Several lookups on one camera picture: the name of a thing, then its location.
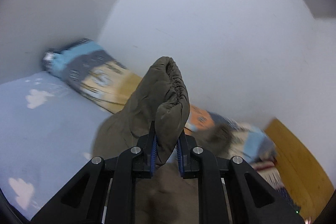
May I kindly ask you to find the star and stripe print pillow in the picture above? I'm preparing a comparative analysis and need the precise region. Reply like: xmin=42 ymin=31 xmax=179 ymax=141
xmin=252 ymin=158 xmax=294 ymax=210

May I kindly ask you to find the patterned blue orange quilt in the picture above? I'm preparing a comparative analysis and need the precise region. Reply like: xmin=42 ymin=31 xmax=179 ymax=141
xmin=43 ymin=39 xmax=276 ymax=164

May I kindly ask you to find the olive brown padded jacket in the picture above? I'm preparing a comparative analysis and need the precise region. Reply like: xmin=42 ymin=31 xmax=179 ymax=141
xmin=91 ymin=56 xmax=238 ymax=224

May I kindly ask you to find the light blue cloud-print bed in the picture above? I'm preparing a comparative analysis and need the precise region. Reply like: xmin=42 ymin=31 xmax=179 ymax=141
xmin=0 ymin=71 xmax=126 ymax=222

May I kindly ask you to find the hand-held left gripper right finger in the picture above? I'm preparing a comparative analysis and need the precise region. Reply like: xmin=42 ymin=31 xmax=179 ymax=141
xmin=176 ymin=132 xmax=305 ymax=224

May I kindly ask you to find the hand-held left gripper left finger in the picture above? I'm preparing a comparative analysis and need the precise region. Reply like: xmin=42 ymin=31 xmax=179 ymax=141
xmin=31 ymin=121 xmax=158 ymax=224

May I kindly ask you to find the wooden headboard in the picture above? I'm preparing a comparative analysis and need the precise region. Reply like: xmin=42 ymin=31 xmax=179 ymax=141
xmin=264 ymin=118 xmax=335 ymax=222

